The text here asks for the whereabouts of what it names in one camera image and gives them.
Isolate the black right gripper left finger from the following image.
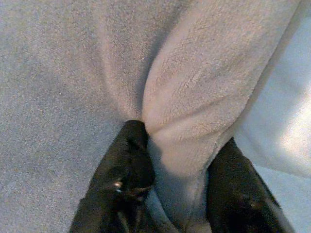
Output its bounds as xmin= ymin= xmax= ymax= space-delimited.
xmin=69 ymin=119 xmax=156 ymax=233

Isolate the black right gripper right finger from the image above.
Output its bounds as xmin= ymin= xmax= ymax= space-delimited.
xmin=206 ymin=136 xmax=296 ymax=233

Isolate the grey plush square pillow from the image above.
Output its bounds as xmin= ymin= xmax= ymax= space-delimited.
xmin=0 ymin=0 xmax=303 ymax=233

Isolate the white quilted mattress pad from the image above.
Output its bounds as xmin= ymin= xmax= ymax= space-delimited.
xmin=233 ymin=0 xmax=311 ymax=233

